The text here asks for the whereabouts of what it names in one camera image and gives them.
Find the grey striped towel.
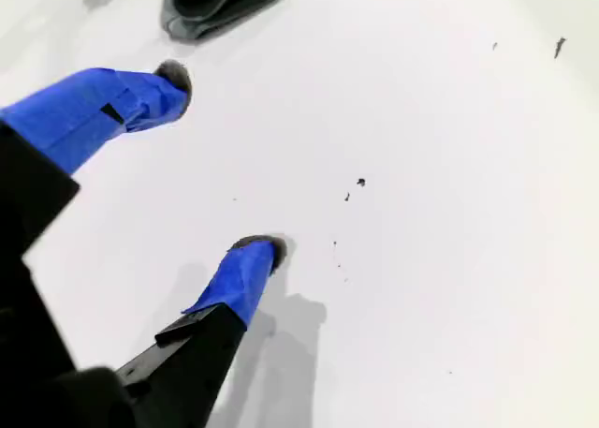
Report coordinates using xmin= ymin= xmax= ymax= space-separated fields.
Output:
xmin=159 ymin=0 xmax=301 ymax=44

